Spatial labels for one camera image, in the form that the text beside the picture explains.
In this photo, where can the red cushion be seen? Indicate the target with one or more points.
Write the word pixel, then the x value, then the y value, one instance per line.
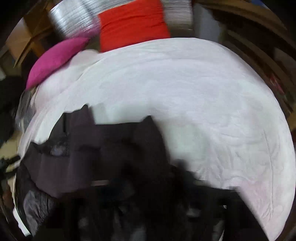
pixel 132 23

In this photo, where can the white bed blanket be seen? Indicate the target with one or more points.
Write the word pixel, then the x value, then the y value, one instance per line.
pixel 214 111

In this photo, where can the silver foil insulation board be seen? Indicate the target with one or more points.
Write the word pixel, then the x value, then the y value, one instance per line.
pixel 73 19

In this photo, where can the magenta pillow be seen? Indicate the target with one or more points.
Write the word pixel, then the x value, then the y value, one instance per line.
pixel 53 59

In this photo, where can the pile of black coats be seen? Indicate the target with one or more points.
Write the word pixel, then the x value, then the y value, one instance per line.
pixel 12 88

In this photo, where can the wooden side table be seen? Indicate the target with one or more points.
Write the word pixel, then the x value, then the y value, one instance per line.
pixel 260 38

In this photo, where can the grey folded garment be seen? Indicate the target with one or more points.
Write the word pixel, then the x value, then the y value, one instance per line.
pixel 25 111

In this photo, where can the brown wooden pillar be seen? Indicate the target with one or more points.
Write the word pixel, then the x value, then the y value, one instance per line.
pixel 30 31

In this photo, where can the black quilted jacket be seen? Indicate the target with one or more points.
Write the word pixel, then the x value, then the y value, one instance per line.
pixel 115 182

